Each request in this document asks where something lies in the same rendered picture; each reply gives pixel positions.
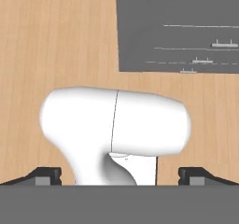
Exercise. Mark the white rounded object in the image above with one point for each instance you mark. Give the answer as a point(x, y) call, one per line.
point(93, 118)

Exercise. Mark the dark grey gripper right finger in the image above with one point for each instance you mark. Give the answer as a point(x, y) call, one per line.
point(193, 173)

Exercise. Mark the grey drawer front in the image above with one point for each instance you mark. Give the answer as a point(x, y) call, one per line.
point(174, 56)
point(186, 38)
point(161, 67)

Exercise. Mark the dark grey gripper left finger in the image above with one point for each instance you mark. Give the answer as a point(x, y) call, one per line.
point(46, 173)

